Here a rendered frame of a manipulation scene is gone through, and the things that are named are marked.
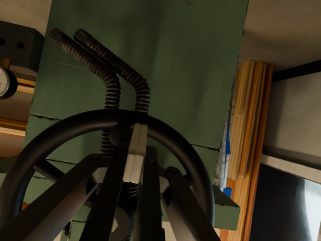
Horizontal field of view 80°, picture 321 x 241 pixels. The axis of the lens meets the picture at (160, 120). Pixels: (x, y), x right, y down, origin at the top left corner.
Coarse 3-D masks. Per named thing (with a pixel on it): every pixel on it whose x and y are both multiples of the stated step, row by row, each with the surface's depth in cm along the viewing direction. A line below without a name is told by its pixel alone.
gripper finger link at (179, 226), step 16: (176, 176) 15; (160, 192) 16; (176, 192) 13; (192, 192) 13; (176, 208) 13; (192, 208) 12; (176, 224) 13; (192, 224) 11; (208, 224) 11; (176, 240) 12; (192, 240) 11; (208, 240) 10
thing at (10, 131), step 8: (24, 80) 213; (24, 88) 215; (32, 88) 216; (0, 120) 216; (8, 120) 227; (16, 120) 241; (0, 128) 205; (8, 128) 207; (16, 128) 213; (24, 128) 215; (16, 136) 216; (24, 136) 218
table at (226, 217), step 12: (12, 156) 52; (0, 168) 42; (0, 180) 41; (36, 180) 42; (48, 180) 42; (36, 192) 42; (216, 192) 56; (84, 204) 34; (216, 204) 47; (228, 204) 48; (84, 216) 34; (216, 216) 47; (228, 216) 47; (228, 228) 47
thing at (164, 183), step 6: (150, 150) 19; (156, 150) 19; (150, 156) 18; (156, 156) 18; (162, 168) 16; (162, 174) 15; (162, 180) 15; (162, 186) 15; (168, 186) 15; (162, 192) 16; (168, 192) 15
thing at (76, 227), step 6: (72, 222) 34; (78, 222) 34; (84, 222) 34; (72, 228) 33; (78, 228) 34; (72, 234) 34; (78, 234) 34; (132, 234) 35; (72, 240) 34; (78, 240) 34; (132, 240) 35
